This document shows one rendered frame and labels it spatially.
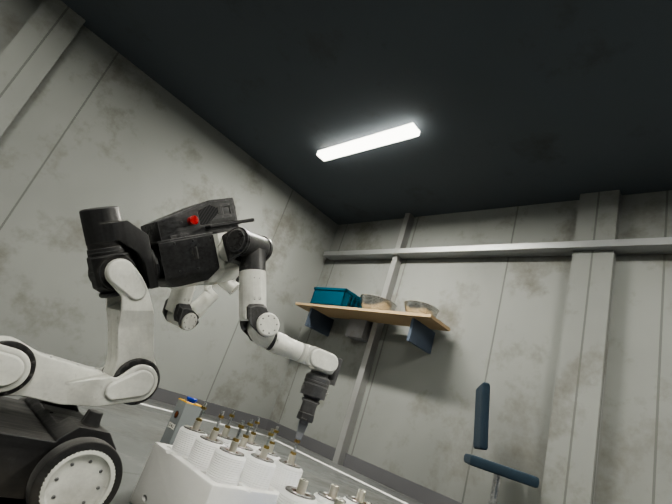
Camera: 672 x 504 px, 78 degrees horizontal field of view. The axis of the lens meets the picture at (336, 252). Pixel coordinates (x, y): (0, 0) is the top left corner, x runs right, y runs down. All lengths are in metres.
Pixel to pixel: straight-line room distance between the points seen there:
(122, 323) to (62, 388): 0.23
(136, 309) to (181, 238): 0.26
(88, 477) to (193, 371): 3.64
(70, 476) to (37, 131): 3.55
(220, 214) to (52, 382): 0.71
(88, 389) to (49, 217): 3.05
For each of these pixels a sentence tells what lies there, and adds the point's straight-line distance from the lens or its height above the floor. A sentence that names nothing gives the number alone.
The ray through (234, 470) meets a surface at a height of 0.22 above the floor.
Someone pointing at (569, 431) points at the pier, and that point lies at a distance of 3.66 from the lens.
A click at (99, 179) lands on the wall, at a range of 4.52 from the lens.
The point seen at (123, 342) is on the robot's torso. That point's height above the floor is 0.44.
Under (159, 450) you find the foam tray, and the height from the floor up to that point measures 0.17.
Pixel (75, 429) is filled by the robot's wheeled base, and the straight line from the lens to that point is 1.33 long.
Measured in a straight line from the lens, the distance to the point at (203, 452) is 1.43.
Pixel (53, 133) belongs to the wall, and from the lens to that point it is 4.52.
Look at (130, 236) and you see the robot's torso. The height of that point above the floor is 0.74.
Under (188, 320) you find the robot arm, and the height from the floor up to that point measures 0.60.
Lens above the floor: 0.45
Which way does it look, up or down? 20 degrees up
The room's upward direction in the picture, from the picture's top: 19 degrees clockwise
